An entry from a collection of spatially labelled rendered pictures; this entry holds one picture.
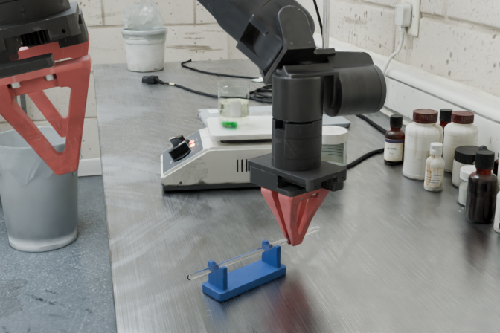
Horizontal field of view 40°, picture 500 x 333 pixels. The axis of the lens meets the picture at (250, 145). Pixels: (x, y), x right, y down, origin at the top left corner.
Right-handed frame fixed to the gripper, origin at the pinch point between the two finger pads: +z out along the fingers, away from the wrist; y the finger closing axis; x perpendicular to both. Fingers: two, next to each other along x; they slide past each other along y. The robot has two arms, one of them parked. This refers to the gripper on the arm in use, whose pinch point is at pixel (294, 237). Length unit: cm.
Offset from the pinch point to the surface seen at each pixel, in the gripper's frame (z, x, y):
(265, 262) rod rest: 2.1, 4.1, 0.5
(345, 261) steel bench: 3.1, -4.7, -4.0
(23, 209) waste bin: 61, -44, 181
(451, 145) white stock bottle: -1.8, -43.2, 6.2
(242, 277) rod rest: 2.2, 8.6, -0.4
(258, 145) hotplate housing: -3.8, -14.7, 22.1
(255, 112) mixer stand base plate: 2, -47, 57
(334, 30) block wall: -10, -97, 79
